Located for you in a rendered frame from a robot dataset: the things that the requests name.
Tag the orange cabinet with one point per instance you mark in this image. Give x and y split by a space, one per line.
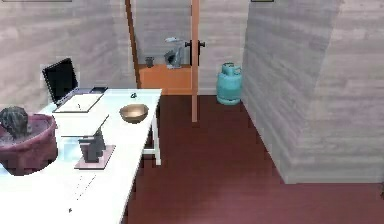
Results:
165 79

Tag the teal gas cylinder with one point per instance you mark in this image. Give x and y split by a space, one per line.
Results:
229 85

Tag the orange room door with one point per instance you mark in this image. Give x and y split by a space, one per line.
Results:
195 60

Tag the brown bowl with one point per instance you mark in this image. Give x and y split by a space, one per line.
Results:
134 112

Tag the small dark object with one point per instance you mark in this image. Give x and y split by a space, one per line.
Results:
133 95

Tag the small dark cup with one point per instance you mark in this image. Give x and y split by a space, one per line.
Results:
149 61

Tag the black phone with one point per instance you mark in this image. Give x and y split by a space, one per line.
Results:
98 89

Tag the grey statuette on pink base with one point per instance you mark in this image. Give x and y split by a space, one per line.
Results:
94 150

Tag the white table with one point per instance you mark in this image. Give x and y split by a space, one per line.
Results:
100 186

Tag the black open laptop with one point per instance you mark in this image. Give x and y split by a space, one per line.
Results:
63 87

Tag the dark framed picture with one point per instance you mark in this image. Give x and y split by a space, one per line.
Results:
262 0

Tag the maroon plant pot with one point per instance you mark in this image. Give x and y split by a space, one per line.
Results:
31 146

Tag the grey-green cactus plant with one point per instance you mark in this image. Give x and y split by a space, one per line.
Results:
14 120

